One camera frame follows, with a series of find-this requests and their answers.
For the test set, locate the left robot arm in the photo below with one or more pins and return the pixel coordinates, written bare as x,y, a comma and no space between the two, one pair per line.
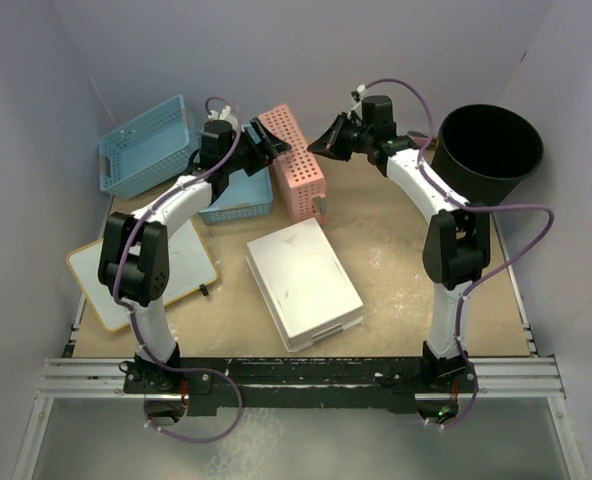
135,260

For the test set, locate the pink marker pen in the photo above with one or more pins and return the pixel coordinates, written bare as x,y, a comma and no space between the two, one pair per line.
418,139

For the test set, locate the shallow blue perforated basket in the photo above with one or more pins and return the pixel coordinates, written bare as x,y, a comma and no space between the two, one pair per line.
236,195

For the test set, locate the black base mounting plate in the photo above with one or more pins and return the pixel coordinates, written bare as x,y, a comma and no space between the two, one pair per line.
201,386

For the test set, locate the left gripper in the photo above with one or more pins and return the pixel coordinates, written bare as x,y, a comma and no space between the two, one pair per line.
264,152

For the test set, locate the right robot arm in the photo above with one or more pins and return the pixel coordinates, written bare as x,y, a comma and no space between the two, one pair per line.
457,243

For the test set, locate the tall blue perforated basket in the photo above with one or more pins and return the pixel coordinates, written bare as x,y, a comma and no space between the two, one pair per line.
148,150

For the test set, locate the whiteboard with yellow frame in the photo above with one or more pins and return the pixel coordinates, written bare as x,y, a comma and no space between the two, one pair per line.
191,268

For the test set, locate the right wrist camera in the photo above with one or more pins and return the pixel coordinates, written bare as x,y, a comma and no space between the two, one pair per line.
357,95

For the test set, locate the aluminium frame rail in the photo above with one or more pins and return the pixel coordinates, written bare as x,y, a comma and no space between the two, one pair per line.
84,426

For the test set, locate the white perforated basket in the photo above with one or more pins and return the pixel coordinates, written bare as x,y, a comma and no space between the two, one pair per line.
305,287

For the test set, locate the large black bucket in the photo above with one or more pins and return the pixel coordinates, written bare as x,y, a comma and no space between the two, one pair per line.
485,151

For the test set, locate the pink perforated basket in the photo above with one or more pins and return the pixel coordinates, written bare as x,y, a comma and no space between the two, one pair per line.
298,175

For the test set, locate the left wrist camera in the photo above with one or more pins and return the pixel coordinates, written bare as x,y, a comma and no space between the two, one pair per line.
227,114

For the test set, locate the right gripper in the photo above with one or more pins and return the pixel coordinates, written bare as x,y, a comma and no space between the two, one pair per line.
331,143

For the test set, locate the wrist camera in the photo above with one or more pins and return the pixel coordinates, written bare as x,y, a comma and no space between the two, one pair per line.
357,95
227,114

